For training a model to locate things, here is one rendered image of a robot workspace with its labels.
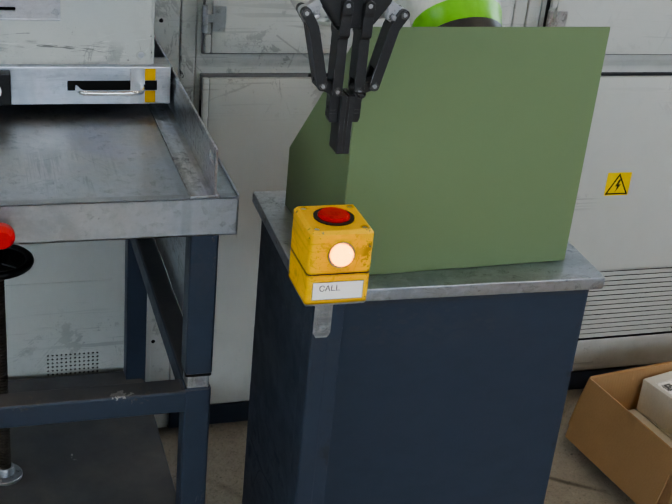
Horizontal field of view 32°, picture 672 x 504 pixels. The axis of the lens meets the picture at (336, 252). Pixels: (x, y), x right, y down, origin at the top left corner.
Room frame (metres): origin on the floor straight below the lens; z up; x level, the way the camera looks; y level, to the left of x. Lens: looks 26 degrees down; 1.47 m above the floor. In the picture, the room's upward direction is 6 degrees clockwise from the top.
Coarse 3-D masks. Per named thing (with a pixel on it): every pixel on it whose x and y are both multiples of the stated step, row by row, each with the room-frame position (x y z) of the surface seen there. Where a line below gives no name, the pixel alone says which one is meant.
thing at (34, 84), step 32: (0, 64) 1.64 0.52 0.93; (32, 64) 1.66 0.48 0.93; (64, 64) 1.67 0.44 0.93; (96, 64) 1.69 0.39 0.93; (128, 64) 1.70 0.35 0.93; (160, 64) 1.72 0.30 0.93; (32, 96) 1.65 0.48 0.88; (64, 96) 1.66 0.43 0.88; (96, 96) 1.68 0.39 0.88; (128, 96) 1.69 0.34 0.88; (160, 96) 1.71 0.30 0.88
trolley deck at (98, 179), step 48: (0, 144) 1.52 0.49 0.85; (48, 144) 1.54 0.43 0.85; (96, 144) 1.56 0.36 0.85; (144, 144) 1.58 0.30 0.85; (0, 192) 1.36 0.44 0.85; (48, 192) 1.37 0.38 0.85; (96, 192) 1.39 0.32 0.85; (144, 192) 1.41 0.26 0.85; (48, 240) 1.34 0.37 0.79; (96, 240) 1.36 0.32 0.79
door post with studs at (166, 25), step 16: (160, 0) 2.06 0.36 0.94; (176, 0) 2.07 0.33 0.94; (160, 16) 2.06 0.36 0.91; (176, 16) 2.07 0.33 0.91; (160, 32) 2.06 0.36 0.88; (176, 32) 2.07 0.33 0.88; (176, 48) 2.07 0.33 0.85; (176, 64) 2.08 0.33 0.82; (160, 336) 2.07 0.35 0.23; (160, 352) 2.07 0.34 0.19; (160, 368) 2.07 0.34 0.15; (160, 416) 2.07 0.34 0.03
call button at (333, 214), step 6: (324, 210) 1.27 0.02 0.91; (330, 210) 1.27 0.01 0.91; (336, 210) 1.27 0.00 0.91; (342, 210) 1.28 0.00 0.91; (318, 216) 1.26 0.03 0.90; (324, 216) 1.25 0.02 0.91; (330, 216) 1.26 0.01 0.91; (336, 216) 1.26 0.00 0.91; (342, 216) 1.26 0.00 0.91; (348, 216) 1.27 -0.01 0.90; (336, 222) 1.25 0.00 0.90
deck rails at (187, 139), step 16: (160, 48) 1.84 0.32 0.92; (176, 80) 1.69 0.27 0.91; (176, 96) 1.69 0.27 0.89; (160, 112) 1.71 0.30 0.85; (176, 112) 1.68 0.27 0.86; (192, 112) 1.57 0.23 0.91; (160, 128) 1.64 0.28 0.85; (176, 128) 1.65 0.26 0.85; (192, 128) 1.56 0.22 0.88; (176, 144) 1.58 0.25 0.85; (192, 144) 1.56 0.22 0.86; (208, 144) 1.46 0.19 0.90; (176, 160) 1.52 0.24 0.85; (192, 160) 1.53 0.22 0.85; (208, 160) 1.45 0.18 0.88; (192, 176) 1.47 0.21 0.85; (208, 176) 1.45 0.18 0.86; (192, 192) 1.41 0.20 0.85; (208, 192) 1.42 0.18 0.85
